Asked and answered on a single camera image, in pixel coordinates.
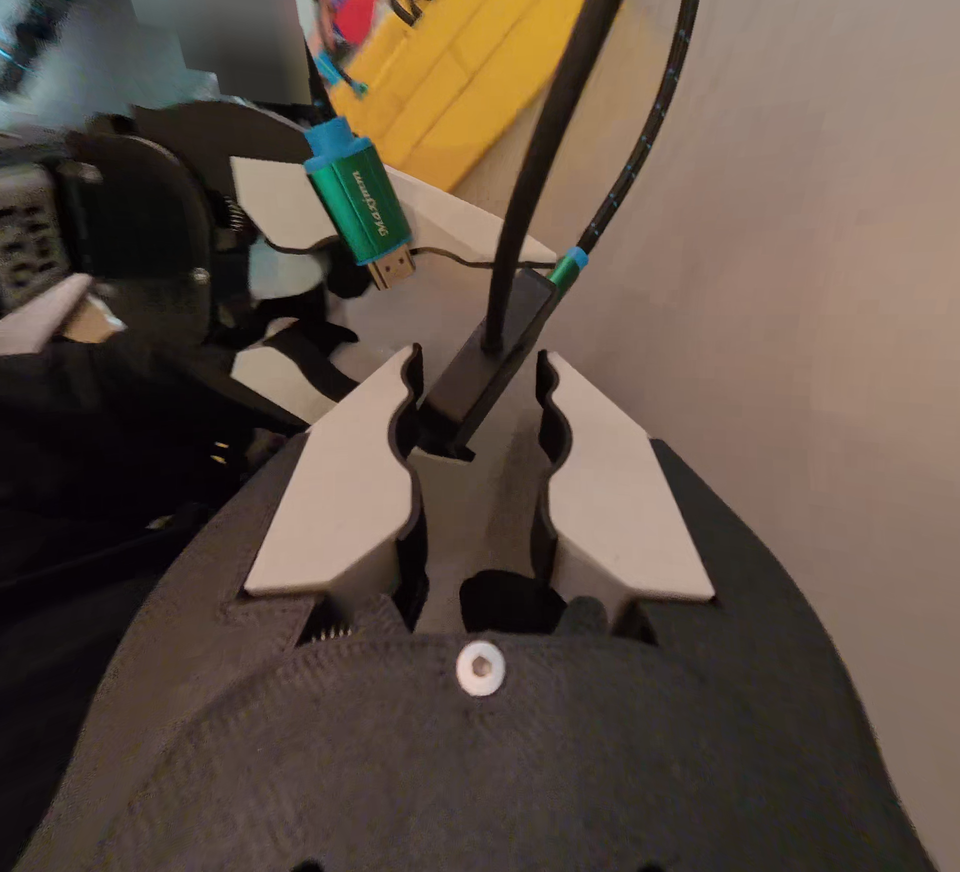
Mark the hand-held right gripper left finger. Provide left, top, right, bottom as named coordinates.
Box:
left=243, top=344, right=430, bottom=629

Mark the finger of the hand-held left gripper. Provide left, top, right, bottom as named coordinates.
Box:
left=228, top=155, right=560, bottom=269
left=228, top=319, right=361, bottom=426

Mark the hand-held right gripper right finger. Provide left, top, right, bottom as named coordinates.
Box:
left=530, top=350, right=717, bottom=631

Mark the black braided hdmi cable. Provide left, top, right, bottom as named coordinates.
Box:
left=300, top=0, right=715, bottom=293

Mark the yellow plastic bin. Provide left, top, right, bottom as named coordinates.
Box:
left=330, top=0, right=612, bottom=192

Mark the black hub cable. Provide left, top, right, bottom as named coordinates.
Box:
left=482, top=0, right=661, bottom=355

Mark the person's black clothing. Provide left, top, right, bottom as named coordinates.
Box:
left=0, top=343, right=309, bottom=872

